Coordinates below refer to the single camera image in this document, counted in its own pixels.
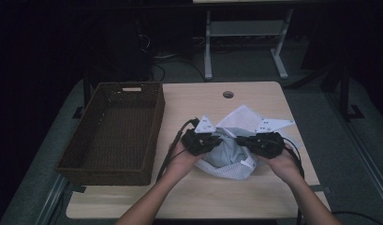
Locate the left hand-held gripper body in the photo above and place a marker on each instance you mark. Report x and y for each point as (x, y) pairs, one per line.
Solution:
(197, 142)

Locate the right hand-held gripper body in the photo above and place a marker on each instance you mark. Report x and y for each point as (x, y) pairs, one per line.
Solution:
(267, 145)

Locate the light blue garment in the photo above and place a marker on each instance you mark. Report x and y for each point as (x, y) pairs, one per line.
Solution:
(226, 156)

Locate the white mesh laundry bag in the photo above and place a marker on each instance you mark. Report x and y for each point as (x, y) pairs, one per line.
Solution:
(242, 117)

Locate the brown wicker basket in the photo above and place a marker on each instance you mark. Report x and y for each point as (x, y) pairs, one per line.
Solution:
(117, 125)

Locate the person's left hand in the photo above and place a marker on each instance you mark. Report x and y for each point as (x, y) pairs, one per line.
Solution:
(181, 164)

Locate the person's right hand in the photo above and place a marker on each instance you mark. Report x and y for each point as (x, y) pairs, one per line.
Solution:
(284, 167)

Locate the grey table grommet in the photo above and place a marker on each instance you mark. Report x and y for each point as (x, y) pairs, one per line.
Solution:
(228, 94)

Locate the dark tape strip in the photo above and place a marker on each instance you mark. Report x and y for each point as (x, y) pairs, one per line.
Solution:
(79, 188)
(321, 188)

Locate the black metal stand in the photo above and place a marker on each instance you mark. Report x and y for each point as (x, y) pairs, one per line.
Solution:
(86, 93)
(344, 93)

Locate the metal floor rail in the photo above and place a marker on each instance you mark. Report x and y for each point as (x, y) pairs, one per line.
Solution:
(51, 200)
(367, 162)

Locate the white metal desk frame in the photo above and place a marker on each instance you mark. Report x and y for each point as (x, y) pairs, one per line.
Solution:
(245, 28)

